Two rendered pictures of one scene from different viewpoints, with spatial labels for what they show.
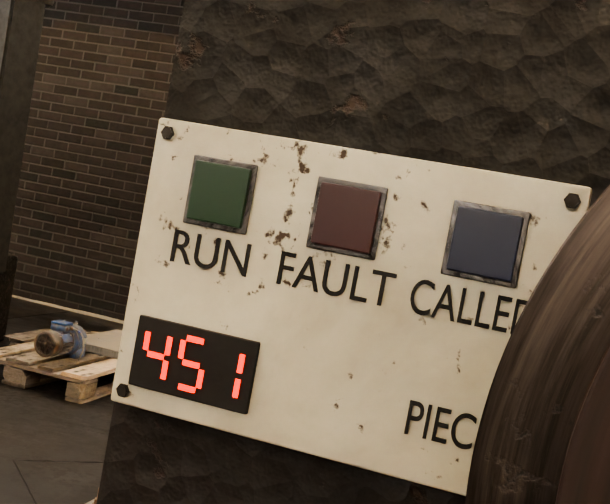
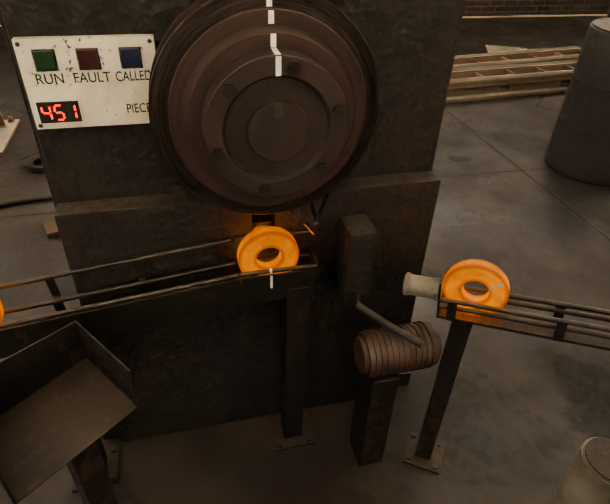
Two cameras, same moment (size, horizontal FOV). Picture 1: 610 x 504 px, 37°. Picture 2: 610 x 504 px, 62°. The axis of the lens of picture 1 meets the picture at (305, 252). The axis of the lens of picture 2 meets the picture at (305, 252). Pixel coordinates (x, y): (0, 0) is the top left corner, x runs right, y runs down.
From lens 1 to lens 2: 0.68 m
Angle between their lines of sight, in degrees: 44
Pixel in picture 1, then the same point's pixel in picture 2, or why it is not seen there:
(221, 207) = (48, 64)
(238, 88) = (32, 21)
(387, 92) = (83, 14)
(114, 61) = not seen: outside the picture
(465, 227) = (124, 54)
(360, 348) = (107, 94)
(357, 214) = (91, 57)
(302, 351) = (91, 99)
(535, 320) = (152, 91)
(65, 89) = not seen: outside the picture
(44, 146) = not seen: outside the picture
